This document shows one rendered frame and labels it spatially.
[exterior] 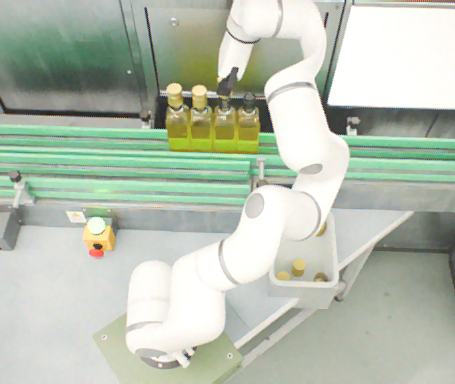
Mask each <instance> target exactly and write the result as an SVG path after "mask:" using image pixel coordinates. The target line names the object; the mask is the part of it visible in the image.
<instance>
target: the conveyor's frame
mask: <svg viewBox="0 0 455 384"><path fill-rule="evenodd" d="M263 179H266V180H267V183H269V184H268V185H279V186H282V187H286V188H289V189H292V187H293V185H294V181H295V179H296V178H294V177H293V178H286V177H280V175H279V177H266V175H265V177H263ZM14 200H15V198H8V197H0V204H7V205H12V206H13V202H14ZM23 201H24V198H21V200H20V202H19V205H18V207H17V208H14V209H15V210H16V211H17V213H18V214H19V215H20V217H21V219H22V220H23V221H24V222H25V225H26V226H59V227H80V228H85V226H86V222H87V220H86V218H85V217H84V215H83V212H82V210H81V209H80V207H94V208H112V210H113V213H114V214H115V218H116V221H117V223H118V225H119V229H122V230H165V231H186V232H208V233H229V234H233V233H234V232H235V231H236V229H237V227H238V226H239V224H240V218H241V216H242V212H243V209H244V206H237V204H236V206H228V205H208V204H207V205H206V204H184V203H179V202H178V203H165V202H164V203H161V202H136V200H135V202H122V200H121V202H118V201H96V200H93V198H92V200H79V198H78V200H74V199H52V198H37V199H36V201H40V202H39V205H35V206H25V204H24V202H23ZM331 208H347V209H369V210H413V211H435V212H455V183H423V182H407V180H406V182H400V181H378V180H355V179H350V178H349V179H343V181H342V183H341V187H340V188H339V191H338V192H337V195H336V198H335V199H334V201H333V205H332V206H331Z"/></svg>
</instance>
